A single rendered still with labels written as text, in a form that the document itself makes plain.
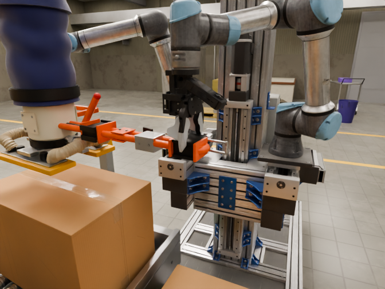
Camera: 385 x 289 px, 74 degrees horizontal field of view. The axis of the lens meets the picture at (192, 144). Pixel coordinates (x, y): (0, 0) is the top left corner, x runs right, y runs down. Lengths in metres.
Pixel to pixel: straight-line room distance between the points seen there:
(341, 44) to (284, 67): 1.94
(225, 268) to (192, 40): 1.44
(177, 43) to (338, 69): 10.18
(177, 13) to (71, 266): 0.80
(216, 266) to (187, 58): 1.41
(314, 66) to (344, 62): 9.72
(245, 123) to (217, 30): 0.68
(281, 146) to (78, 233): 0.85
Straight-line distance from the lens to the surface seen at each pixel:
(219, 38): 0.71
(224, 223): 1.57
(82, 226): 0.91
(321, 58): 1.02
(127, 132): 0.83
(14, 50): 1.04
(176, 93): 0.69
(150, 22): 1.26
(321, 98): 1.06
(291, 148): 1.19
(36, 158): 1.07
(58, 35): 1.02
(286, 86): 8.57
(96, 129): 0.87
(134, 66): 12.81
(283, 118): 1.17
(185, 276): 1.27
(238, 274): 1.77
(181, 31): 0.66
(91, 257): 0.99
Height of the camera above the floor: 1.45
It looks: 18 degrees down
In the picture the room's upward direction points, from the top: straight up
